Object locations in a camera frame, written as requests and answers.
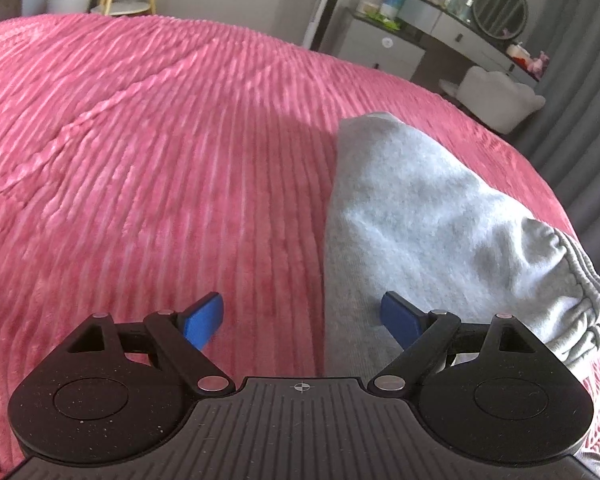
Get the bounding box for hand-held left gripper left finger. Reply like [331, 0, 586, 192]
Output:
[65, 291, 236, 397]

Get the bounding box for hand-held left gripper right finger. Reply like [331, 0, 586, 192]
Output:
[372, 291, 536, 396]

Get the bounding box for grey drawstring sweat pants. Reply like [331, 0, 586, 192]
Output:
[324, 112, 600, 378]

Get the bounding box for pink ribbed blanket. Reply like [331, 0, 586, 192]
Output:
[0, 12, 600, 478]

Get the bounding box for white shell-back chair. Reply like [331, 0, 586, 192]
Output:
[439, 65, 547, 135]

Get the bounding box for white low cabinet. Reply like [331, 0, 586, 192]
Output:
[337, 7, 427, 82]

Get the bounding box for white vanity desk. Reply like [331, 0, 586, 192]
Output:
[397, 0, 541, 87]

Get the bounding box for pink plush toy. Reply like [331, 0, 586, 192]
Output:
[527, 51, 552, 75]

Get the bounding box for grey curtain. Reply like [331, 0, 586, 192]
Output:
[510, 0, 600, 266]

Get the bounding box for round vanity mirror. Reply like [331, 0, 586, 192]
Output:
[472, 0, 529, 41]

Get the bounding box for white door frame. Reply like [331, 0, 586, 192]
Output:
[302, 0, 345, 52]

